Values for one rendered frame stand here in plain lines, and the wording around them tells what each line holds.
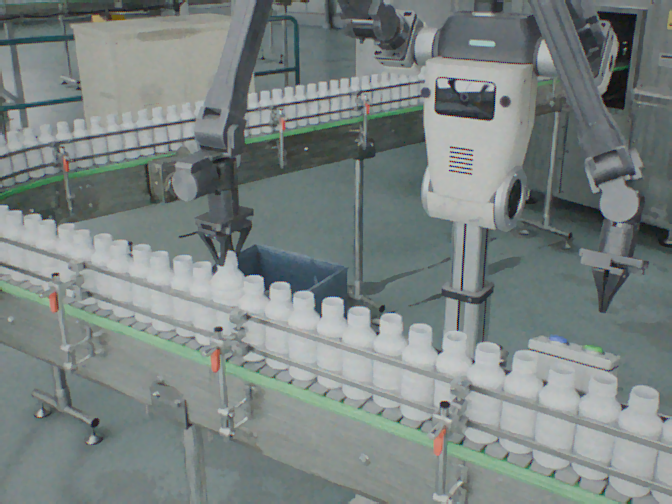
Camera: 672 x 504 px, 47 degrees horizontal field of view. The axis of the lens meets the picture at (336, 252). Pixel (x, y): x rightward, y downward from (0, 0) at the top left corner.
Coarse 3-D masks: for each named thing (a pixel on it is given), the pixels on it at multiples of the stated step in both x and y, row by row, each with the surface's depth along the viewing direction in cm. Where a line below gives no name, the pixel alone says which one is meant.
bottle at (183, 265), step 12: (180, 264) 154; (192, 264) 156; (180, 276) 155; (192, 276) 156; (180, 288) 155; (180, 300) 156; (180, 312) 157; (192, 312) 157; (192, 324) 158; (192, 336) 159
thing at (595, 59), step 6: (606, 24) 160; (606, 30) 160; (606, 36) 159; (606, 42) 160; (600, 48) 158; (588, 54) 157; (594, 54) 158; (600, 54) 159; (588, 60) 159; (594, 60) 160; (600, 60) 159; (594, 66) 159; (600, 66) 160; (594, 72) 159; (594, 78) 160
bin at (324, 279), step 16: (240, 256) 216; (256, 256) 222; (272, 256) 219; (288, 256) 215; (304, 256) 212; (256, 272) 224; (272, 272) 221; (288, 272) 217; (304, 272) 214; (320, 272) 211; (336, 272) 202; (304, 288) 216; (320, 288) 196; (336, 288) 203; (320, 304) 198; (208, 432) 178
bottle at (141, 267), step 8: (136, 248) 163; (144, 248) 163; (136, 256) 161; (144, 256) 161; (136, 264) 161; (144, 264) 161; (136, 272) 161; (144, 272) 161; (144, 280) 161; (136, 288) 162; (144, 288) 162; (136, 296) 163; (144, 296) 163; (136, 304) 164; (144, 304) 163; (144, 320) 165
